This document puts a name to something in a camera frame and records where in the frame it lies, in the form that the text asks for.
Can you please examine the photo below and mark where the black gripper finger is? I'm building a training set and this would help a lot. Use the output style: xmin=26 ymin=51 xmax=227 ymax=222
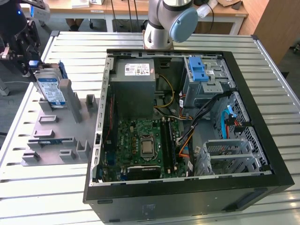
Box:
xmin=0 ymin=34 xmax=31 ymax=78
xmin=19 ymin=20 xmax=42 ymax=63

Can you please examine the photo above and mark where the hard disk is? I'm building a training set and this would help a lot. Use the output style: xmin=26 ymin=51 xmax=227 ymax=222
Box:
xmin=28 ymin=60 xmax=68 ymax=109

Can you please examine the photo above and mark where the grey stand foot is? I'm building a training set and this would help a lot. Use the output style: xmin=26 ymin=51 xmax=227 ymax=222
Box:
xmin=0 ymin=78 xmax=11 ymax=97

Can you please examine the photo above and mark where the white box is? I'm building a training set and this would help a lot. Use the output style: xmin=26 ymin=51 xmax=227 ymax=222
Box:
xmin=71 ymin=0 xmax=91 ymax=8

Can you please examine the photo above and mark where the wooden desk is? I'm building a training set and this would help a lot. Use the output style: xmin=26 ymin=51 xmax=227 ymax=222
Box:
xmin=46 ymin=0 xmax=249 ymax=32

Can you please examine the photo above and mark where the grey parts rack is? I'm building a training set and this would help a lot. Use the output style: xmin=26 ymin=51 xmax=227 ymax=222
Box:
xmin=21 ymin=79 xmax=101 ymax=166

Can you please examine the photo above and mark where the RAM stick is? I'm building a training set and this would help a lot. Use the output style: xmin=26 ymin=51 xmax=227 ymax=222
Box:
xmin=166 ymin=119 xmax=179 ymax=172
xmin=37 ymin=139 xmax=63 ymax=145

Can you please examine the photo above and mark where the black case fan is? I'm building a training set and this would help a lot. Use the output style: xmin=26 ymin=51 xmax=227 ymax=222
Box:
xmin=103 ymin=93 xmax=118 ymax=150

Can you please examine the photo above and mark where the grey power supply unit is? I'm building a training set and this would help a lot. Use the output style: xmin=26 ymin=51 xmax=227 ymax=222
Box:
xmin=109 ymin=58 xmax=157 ymax=120

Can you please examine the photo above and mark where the green motherboard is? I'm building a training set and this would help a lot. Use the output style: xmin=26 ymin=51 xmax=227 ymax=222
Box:
xmin=99 ymin=118 xmax=195 ymax=182

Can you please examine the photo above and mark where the CPU socket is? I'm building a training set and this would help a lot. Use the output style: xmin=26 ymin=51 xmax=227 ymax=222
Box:
xmin=139 ymin=134 xmax=158 ymax=162

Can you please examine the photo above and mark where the silver CPU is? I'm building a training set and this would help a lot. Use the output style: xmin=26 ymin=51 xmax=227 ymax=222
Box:
xmin=140 ymin=140 xmax=156 ymax=157

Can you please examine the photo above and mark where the blue drive latch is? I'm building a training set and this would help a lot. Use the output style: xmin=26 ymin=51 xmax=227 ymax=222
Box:
xmin=188 ymin=57 xmax=210 ymax=82

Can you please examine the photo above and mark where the black RAM slot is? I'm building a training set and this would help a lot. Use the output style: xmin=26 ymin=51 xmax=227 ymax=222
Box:
xmin=160 ymin=118 xmax=170 ymax=173

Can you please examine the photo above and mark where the black graphics card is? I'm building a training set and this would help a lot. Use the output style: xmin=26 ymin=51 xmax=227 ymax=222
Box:
xmin=126 ymin=165 xmax=162 ymax=180

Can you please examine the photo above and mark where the silver optical drive cage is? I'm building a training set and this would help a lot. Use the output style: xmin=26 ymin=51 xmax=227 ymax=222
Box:
xmin=182 ymin=56 xmax=236 ymax=110

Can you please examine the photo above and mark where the brown cardboard piece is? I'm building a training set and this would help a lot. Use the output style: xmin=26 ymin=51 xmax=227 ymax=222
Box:
xmin=217 ymin=0 xmax=242 ymax=10

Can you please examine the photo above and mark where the black PC case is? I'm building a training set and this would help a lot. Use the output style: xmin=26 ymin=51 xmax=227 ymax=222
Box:
xmin=82 ymin=48 xmax=295 ymax=223

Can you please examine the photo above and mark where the wooden cabinet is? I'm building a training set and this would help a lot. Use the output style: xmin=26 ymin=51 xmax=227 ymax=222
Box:
xmin=239 ymin=0 xmax=300 ymax=68

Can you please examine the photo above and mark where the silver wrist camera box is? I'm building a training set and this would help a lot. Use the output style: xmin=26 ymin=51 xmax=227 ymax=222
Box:
xmin=29 ymin=3 xmax=51 ymax=26

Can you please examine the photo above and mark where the yellow wire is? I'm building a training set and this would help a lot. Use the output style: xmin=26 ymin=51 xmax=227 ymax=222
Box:
xmin=153 ymin=74 xmax=175 ymax=110

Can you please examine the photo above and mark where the red wire with white connector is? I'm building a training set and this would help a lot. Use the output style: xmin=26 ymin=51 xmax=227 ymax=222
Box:
xmin=178 ymin=92 xmax=188 ymax=109

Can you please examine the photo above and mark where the black wire bundle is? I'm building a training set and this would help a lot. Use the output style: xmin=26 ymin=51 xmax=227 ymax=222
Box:
xmin=177 ymin=91 xmax=237 ymax=145

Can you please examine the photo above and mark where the blue data wire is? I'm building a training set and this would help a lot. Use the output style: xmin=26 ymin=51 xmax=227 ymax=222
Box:
xmin=221 ymin=105 xmax=236 ymax=141

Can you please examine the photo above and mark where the black power connector wire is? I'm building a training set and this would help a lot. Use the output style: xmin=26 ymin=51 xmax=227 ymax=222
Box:
xmin=227 ymin=117 xmax=251 ymax=134

